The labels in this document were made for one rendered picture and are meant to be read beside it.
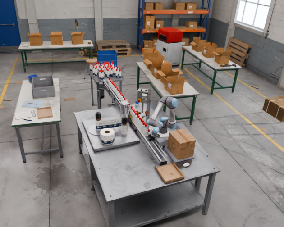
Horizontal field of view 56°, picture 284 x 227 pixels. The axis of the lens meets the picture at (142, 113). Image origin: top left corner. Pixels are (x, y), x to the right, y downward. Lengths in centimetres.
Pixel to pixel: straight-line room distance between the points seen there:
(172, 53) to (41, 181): 627
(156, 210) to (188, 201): 48
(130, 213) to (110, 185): 67
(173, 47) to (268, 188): 583
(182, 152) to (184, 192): 76
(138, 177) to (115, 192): 37
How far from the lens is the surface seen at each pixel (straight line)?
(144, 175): 337
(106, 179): 331
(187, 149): 359
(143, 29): 1087
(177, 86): 551
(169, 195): 402
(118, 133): 401
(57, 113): 481
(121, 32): 1139
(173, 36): 918
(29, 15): 1103
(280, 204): 477
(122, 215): 375
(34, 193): 452
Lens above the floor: 309
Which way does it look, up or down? 29 degrees down
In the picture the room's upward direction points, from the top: 3 degrees clockwise
